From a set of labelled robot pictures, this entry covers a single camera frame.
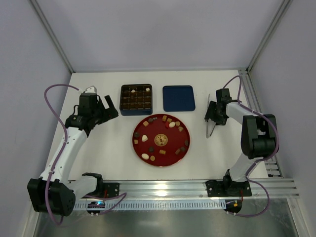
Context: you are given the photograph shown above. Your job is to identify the metal tongs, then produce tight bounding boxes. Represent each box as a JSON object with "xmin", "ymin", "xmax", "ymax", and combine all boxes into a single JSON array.
[{"xmin": 206, "ymin": 94, "xmax": 216, "ymax": 139}]

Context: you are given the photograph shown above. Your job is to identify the blue box lid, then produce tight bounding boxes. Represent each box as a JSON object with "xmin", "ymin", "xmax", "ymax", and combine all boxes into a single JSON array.
[{"xmin": 162, "ymin": 85, "xmax": 196, "ymax": 112}]

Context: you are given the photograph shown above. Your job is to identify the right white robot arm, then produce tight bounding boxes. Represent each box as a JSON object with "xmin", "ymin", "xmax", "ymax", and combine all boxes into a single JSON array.
[{"xmin": 204, "ymin": 88, "xmax": 279, "ymax": 197}]

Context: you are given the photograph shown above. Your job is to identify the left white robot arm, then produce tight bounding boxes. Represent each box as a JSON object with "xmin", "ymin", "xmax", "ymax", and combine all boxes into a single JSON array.
[{"xmin": 27, "ymin": 92, "xmax": 119, "ymax": 217}]

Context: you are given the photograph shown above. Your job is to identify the blue chocolate box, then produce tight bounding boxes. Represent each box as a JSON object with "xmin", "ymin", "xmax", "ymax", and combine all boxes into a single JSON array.
[{"xmin": 119, "ymin": 84, "xmax": 153, "ymax": 116}]

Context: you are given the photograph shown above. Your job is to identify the white heart chocolate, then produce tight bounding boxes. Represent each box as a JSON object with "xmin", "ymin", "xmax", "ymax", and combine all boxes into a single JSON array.
[{"xmin": 142, "ymin": 135, "xmax": 148, "ymax": 142}]

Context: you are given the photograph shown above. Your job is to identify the white oval chocolate bottom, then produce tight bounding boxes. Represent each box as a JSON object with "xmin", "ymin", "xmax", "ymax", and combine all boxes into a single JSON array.
[{"xmin": 141, "ymin": 154, "xmax": 149, "ymax": 160}]

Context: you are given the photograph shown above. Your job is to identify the round red plate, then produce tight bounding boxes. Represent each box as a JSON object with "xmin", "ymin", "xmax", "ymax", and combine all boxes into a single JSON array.
[{"xmin": 131, "ymin": 114, "xmax": 191, "ymax": 167}]

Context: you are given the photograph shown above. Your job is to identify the right mounting plate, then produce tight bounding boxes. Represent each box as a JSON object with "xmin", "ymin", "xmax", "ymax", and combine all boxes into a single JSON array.
[{"xmin": 205, "ymin": 180, "xmax": 252, "ymax": 198}]

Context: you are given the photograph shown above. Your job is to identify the mounting plate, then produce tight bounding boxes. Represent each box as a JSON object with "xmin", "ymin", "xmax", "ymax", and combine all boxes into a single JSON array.
[
  {"xmin": 103, "ymin": 182, "xmax": 120, "ymax": 198},
  {"xmin": 205, "ymin": 180, "xmax": 252, "ymax": 198}
]

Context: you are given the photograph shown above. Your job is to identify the left mounting plate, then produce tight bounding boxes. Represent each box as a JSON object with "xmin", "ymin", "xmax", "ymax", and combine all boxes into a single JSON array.
[{"xmin": 103, "ymin": 182, "xmax": 120, "ymax": 198}]

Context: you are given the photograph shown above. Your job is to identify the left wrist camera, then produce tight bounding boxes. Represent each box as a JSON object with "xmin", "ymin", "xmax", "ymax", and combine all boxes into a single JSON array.
[{"xmin": 78, "ymin": 86, "xmax": 97, "ymax": 94}]

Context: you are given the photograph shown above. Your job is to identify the right aluminium side rail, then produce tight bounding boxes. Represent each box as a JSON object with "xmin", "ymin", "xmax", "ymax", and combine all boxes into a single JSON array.
[{"xmin": 238, "ymin": 69, "xmax": 283, "ymax": 178}]

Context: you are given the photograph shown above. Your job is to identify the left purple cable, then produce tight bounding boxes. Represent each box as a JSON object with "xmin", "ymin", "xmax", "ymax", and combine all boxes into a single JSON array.
[{"xmin": 44, "ymin": 84, "xmax": 128, "ymax": 227}]

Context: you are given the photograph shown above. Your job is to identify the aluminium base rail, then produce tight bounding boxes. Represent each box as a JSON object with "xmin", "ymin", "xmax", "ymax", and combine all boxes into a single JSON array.
[{"xmin": 74, "ymin": 178, "xmax": 299, "ymax": 211}]

